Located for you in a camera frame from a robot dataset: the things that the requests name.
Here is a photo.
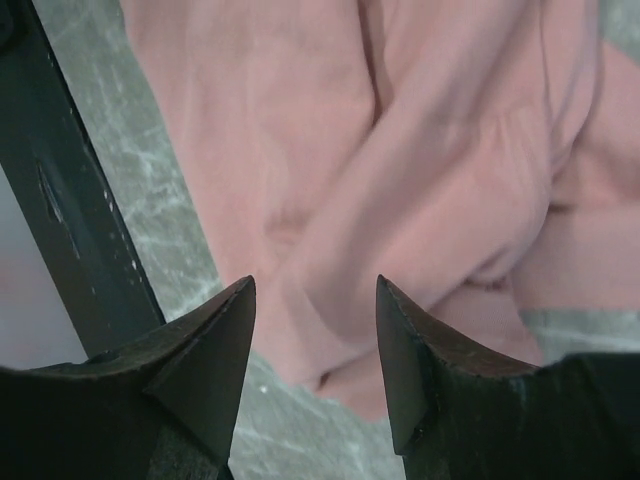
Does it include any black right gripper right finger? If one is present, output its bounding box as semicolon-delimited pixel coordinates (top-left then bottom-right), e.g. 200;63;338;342
376;278;639;479

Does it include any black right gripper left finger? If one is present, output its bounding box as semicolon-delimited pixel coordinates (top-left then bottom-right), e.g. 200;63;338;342
1;277;255;479

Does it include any pink t shirt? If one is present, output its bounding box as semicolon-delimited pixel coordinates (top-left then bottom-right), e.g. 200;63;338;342
121;1;639;420

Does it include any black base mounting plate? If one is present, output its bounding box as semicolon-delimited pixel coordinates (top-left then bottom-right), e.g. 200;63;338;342
1;1;165;356

